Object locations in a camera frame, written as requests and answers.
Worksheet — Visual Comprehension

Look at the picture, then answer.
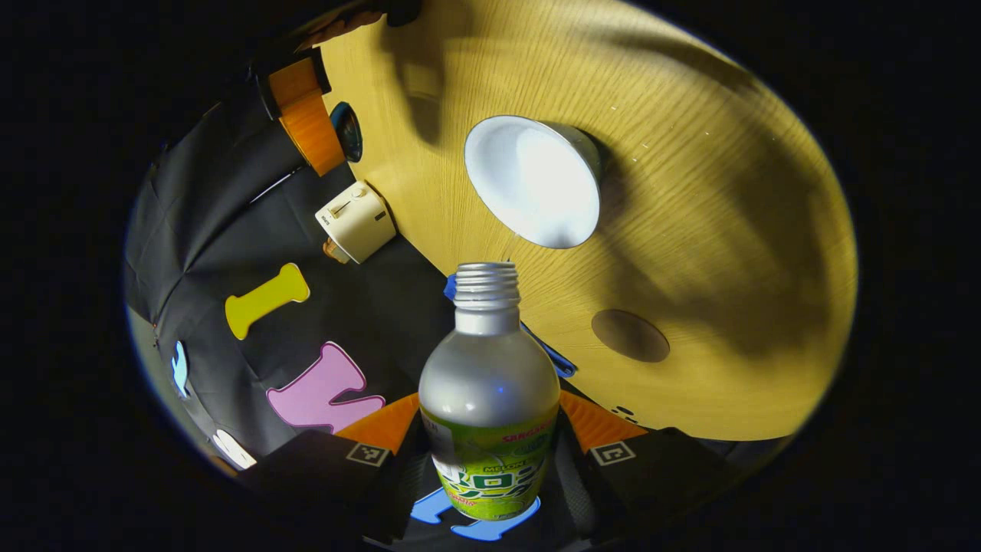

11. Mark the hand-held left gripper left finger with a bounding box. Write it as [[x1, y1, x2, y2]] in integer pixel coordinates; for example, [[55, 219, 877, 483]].
[[238, 393, 421, 537]]

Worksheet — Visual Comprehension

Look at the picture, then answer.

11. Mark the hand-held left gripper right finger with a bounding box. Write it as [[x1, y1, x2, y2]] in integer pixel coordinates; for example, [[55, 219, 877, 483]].
[[556, 389, 744, 545]]

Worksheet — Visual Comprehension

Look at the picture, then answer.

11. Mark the round brown cork coaster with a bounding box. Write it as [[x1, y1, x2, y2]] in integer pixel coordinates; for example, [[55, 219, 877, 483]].
[[590, 308, 672, 364]]

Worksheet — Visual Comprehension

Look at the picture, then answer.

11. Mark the blue folded towel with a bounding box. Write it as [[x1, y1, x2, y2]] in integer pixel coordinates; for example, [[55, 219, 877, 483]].
[[443, 274, 578, 379]]

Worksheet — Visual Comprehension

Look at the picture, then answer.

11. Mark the white toaster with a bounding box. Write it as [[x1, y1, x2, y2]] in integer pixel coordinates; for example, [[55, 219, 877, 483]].
[[314, 180, 398, 265]]

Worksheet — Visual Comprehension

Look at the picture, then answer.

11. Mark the teal teacup lid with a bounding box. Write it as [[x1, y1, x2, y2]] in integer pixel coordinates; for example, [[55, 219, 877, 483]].
[[330, 100, 365, 164]]

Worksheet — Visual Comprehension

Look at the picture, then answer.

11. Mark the silver green label water bottle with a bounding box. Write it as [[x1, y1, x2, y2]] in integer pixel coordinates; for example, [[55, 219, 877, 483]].
[[418, 261, 561, 523]]

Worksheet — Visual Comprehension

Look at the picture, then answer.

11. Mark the teal white-lined teacup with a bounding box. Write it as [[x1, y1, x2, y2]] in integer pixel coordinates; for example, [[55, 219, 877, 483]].
[[463, 115, 608, 251]]

